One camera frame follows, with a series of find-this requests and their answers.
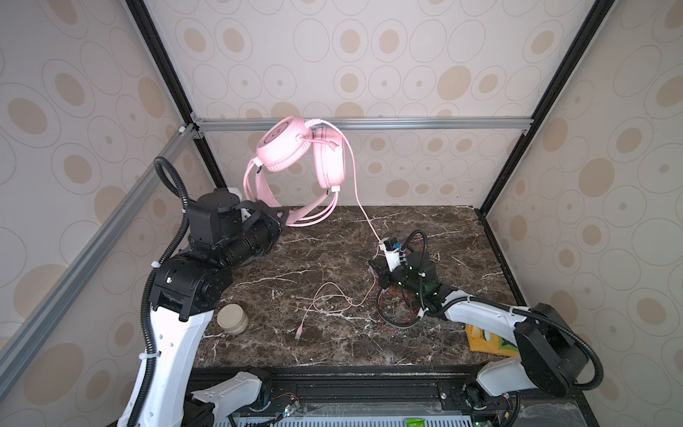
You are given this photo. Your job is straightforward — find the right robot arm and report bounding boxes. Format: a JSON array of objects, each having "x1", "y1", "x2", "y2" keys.
[{"x1": 368, "y1": 230, "x2": 605, "y2": 397}]

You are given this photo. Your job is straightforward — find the white black headphones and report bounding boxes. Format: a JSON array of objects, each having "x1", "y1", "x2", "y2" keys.
[{"x1": 375, "y1": 286, "x2": 422, "y2": 332}]

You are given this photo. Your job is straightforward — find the pink headset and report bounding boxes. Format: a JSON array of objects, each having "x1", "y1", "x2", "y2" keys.
[{"x1": 243, "y1": 116, "x2": 348, "y2": 228}]

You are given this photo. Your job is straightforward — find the yellow snack bag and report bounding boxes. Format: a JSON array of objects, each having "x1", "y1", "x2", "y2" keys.
[{"x1": 465, "y1": 325, "x2": 519, "y2": 357}]

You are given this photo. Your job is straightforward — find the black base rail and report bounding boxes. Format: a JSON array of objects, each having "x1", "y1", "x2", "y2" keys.
[{"x1": 138, "y1": 365, "x2": 601, "y2": 427}]

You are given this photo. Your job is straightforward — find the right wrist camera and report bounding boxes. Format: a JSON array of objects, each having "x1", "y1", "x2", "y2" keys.
[{"x1": 380, "y1": 238, "x2": 405, "y2": 272}]

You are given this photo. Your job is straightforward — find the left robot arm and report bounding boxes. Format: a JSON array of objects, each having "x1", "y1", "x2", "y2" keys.
[{"x1": 117, "y1": 157, "x2": 289, "y2": 426}]

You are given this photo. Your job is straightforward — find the right black corner post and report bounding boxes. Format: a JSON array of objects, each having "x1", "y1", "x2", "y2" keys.
[{"x1": 476, "y1": 0, "x2": 616, "y2": 219}]

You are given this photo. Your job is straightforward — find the red headphone cable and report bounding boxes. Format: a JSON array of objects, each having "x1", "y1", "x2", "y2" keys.
[{"x1": 377, "y1": 285, "x2": 423, "y2": 327}]

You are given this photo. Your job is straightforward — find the left diagonal aluminium rail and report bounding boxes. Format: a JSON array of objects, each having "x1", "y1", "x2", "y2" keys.
[{"x1": 0, "y1": 123, "x2": 197, "y2": 401}]

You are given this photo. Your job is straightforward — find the left black corner post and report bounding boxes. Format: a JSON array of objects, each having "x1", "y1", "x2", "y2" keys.
[{"x1": 124, "y1": 0, "x2": 228, "y2": 189}]

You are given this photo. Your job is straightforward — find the horizontal aluminium rail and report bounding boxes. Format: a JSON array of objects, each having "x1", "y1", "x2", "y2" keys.
[{"x1": 195, "y1": 117, "x2": 534, "y2": 133}]

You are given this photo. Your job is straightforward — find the black corner post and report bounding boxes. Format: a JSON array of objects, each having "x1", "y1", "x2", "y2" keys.
[
  {"x1": 476, "y1": 0, "x2": 616, "y2": 219},
  {"x1": 124, "y1": 0, "x2": 228, "y2": 189}
]

